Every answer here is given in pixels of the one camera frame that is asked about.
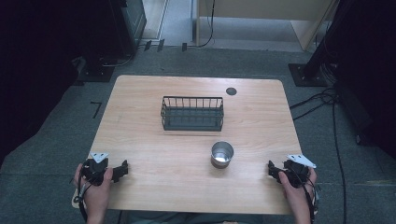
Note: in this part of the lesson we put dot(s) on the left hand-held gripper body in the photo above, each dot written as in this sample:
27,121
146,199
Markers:
95,169

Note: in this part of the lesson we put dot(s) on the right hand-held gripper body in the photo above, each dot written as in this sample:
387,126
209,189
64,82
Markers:
297,172

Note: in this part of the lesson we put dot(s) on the shiny metal cup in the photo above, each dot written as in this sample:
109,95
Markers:
222,155

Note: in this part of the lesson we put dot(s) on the person's right hand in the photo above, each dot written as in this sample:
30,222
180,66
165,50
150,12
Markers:
295,196

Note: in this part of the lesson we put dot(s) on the person's left hand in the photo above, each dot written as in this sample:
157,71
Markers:
97,196

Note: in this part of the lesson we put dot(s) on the round black table grommet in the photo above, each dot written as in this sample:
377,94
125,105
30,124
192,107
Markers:
231,91

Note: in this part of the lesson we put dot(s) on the person's lap in dark clothing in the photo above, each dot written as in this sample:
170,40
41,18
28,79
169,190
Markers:
193,218

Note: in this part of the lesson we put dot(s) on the dark curtain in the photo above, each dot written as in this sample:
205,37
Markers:
373,77
37,62

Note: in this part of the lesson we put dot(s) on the dark equipment cabinet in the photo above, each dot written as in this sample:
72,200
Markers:
134,21

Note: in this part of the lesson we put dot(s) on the light wooden cabinet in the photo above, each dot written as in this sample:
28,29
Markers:
267,9

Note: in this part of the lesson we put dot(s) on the black metal stand with base plate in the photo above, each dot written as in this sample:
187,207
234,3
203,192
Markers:
314,71

